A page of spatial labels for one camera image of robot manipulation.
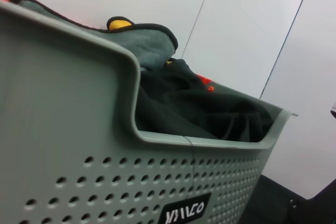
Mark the grey perforated plastic storage box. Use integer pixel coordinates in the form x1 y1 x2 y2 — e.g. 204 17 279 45
0 0 299 224

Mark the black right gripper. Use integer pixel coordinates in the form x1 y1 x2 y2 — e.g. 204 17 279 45
285 179 336 224

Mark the grey cloth with black trim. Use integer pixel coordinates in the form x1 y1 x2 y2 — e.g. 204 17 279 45
9 0 179 71

